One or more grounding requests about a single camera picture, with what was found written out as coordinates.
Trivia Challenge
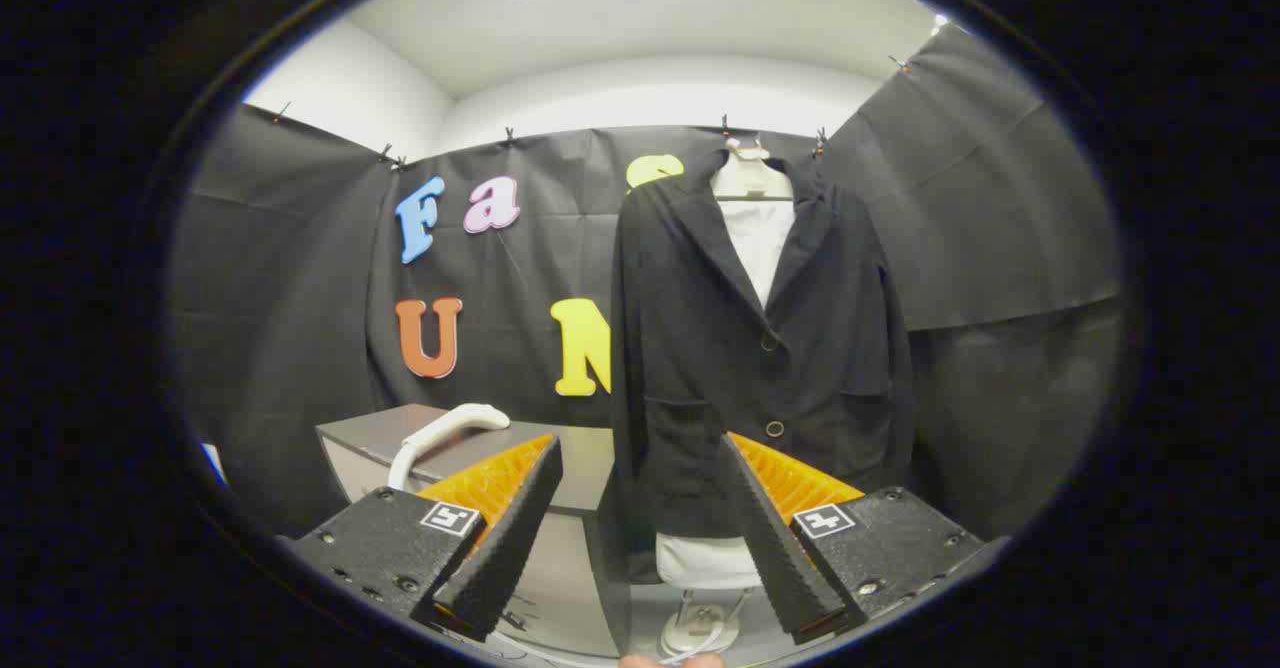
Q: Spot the black backdrop cloth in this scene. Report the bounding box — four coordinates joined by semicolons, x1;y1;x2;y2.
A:
168;23;1123;539

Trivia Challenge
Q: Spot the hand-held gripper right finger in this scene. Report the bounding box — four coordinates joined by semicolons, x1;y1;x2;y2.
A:
718;432;1011;647

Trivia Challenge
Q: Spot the grey cabinet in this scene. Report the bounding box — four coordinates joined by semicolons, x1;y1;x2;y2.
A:
316;404;633;661

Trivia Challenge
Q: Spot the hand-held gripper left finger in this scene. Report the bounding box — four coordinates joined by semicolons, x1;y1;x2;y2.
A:
285;433;564;644

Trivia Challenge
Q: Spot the row of small backdrop clips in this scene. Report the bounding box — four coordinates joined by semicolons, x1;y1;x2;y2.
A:
272;53;913;171

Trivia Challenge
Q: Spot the white garment steamer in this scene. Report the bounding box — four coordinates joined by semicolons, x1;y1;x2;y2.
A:
388;403;512;494

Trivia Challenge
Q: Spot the black jacket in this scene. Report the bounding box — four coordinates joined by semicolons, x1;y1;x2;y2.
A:
610;148;916;541

